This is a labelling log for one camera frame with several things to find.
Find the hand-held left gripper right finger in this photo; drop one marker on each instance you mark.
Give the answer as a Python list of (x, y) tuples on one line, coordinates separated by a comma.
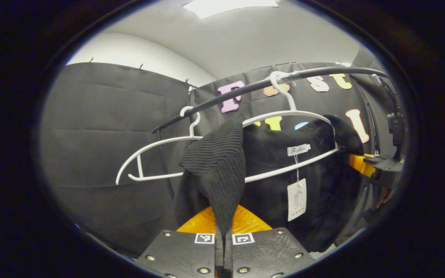
[(269, 251)]

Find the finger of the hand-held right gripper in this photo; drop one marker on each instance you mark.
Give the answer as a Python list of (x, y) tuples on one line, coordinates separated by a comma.
[(361, 164)]

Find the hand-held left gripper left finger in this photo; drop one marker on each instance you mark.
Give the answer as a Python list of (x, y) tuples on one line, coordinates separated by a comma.
[(180, 255)]

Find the black knitted jacket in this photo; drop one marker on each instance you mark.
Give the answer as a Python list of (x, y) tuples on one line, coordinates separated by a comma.
[(269, 173)]

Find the black clothes rack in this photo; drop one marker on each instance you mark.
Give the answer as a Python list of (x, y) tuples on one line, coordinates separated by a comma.
[(346, 70)]

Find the white plastic hanger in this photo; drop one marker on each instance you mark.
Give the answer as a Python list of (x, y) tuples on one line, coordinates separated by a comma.
[(295, 112), (157, 177)]

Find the black backdrop cloth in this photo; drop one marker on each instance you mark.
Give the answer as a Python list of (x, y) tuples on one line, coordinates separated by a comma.
[(99, 135)]

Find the large ceiling light panel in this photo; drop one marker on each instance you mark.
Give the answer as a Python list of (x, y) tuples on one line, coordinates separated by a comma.
[(226, 7)]

